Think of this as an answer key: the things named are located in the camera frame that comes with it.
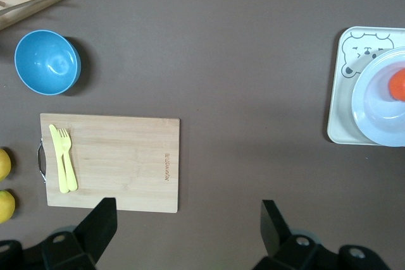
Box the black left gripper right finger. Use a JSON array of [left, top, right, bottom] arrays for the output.
[[252, 199, 341, 270]]

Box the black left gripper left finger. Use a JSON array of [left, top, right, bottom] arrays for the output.
[[40, 197, 118, 270]]

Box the lavender round plate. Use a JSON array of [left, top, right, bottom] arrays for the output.
[[351, 46, 405, 147]]

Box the orange mandarin fruit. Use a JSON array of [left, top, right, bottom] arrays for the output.
[[388, 68, 405, 102]]

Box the yellow plastic fork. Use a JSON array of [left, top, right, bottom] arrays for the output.
[[58, 128, 78, 192], [48, 124, 70, 194]]

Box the wooden cutting board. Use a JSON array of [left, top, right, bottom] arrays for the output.
[[37, 113, 181, 213]]

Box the yellow lemon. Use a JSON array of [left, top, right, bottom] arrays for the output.
[[0, 190, 16, 224], [0, 147, 12, 183]]

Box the cream tray with bear print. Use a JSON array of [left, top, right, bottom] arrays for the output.
[[327, 26, 405, 145]]

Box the blue bowl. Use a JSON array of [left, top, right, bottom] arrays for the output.
[[14, 29, 82, 96]]

